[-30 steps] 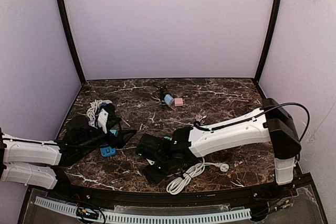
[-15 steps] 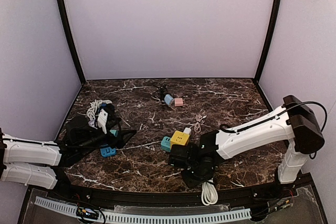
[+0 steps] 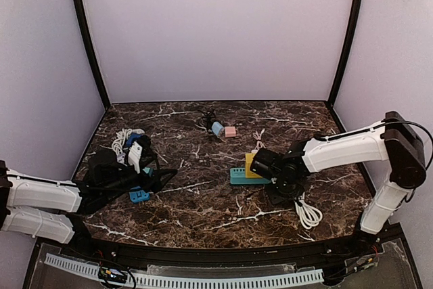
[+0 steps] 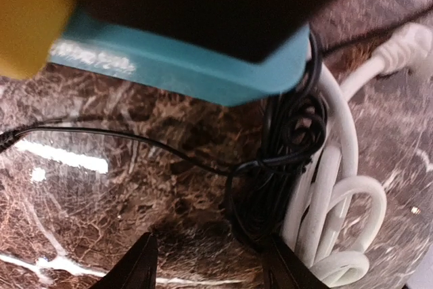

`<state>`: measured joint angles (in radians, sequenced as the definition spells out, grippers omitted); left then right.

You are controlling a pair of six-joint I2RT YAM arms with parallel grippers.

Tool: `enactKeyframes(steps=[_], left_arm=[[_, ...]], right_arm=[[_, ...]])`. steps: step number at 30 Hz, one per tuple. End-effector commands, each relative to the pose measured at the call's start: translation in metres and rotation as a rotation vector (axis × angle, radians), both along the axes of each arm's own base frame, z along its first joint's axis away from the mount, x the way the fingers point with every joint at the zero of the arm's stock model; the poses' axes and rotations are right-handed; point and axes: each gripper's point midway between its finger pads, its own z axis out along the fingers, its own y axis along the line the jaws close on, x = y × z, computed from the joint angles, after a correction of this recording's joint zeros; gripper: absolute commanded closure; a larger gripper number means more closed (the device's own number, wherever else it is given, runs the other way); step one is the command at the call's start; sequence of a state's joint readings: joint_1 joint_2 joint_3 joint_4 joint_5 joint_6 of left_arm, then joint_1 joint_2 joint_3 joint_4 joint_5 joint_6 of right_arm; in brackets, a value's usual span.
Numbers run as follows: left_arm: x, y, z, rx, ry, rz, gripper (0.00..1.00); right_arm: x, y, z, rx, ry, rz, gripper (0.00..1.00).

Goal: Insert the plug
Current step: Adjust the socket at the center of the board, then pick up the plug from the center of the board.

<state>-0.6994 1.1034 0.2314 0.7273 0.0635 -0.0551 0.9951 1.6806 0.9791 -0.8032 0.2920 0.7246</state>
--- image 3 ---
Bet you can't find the teal power strip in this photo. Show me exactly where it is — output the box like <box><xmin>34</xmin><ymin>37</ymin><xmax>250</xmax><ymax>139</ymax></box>
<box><xmin>230</xmin><ymin>168</ymin><xmax>270</xmax><ymax>185</ymax></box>

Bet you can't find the yellow cube socket adapter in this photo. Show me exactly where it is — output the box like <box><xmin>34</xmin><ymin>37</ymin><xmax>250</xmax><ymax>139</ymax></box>
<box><xmin>245</xmin><ymin>152</ymin><xmax>269</xmax><ymax>179</ymax></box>

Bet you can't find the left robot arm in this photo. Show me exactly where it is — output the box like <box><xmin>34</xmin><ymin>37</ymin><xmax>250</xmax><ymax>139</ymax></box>
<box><xmin>1</xmin><ymin>150</ymin><xmax>177</xmax><ymax>244</ymax></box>

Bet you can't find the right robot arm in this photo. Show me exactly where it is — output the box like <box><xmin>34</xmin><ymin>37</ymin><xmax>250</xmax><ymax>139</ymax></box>
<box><xmin>249</xmin><ymin>111</ymin><xmax>432</xmax><ymax>236</ymax></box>

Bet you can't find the small teal plug adapter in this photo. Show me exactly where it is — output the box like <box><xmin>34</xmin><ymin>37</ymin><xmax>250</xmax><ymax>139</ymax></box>
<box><xmin>143</xmin><ymin>167</ymin><xmax>154</xmax><ymax>177</ymax></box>

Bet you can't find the blue square socket adapter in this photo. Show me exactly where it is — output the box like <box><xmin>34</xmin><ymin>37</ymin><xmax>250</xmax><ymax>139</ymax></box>
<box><xmin>129</xmin><ymin>187</ymin><xmax>150</xmax><ymax>204</ymax></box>

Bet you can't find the dark blue cube adapter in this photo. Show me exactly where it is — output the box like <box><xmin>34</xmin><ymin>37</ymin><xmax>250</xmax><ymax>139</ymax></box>
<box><xmin>125</xmin><ymin>133</ymin><xmax>151</xmax><ymax>148</ymax></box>

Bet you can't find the light blue charger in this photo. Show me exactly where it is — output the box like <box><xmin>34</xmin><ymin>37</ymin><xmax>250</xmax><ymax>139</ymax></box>
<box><xmin>211</xmin><ymin>121</ymin><xmax>225</xmax><ymax>137</ymax></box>

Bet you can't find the pink charger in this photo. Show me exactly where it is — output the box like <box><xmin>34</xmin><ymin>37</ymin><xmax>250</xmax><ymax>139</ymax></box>
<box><xmin>225</xmin><ymin>126</ymin><xmax>237</xmax><ymax>137</ymax></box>

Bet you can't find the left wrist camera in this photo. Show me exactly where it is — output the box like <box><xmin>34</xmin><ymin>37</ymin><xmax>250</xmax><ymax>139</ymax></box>
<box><xmin>127</xmin><ymin>141</ymin><xmax>143</xmax><ymax>174</ymax></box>

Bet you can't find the white coiled power cord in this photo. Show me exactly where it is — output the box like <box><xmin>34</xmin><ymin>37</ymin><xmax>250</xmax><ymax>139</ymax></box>
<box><xmin>293</xmin><ymin>192</ymin><xmax>323</xmax><ymax>231</ymax></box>

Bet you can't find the white purple-strip cord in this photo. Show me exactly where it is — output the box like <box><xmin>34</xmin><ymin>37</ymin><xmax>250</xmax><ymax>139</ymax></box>
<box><xmin>111</xmin><ymin>128</ymin><xmax>145</xmax><ymax>163</ymax></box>

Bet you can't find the black tangled cable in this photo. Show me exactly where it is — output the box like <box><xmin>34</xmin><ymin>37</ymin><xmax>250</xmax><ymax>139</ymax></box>
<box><xmin>196</xmin><ymin>108</ymin><xmax>217</xmax><ymax>127</ymax></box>

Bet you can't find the white slotted cable duct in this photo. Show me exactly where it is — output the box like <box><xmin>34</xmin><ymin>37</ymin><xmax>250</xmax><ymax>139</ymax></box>
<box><xmin>44</xmin><ymin>253</ymin><xmax>324</xmax><ymax>288</ymax></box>

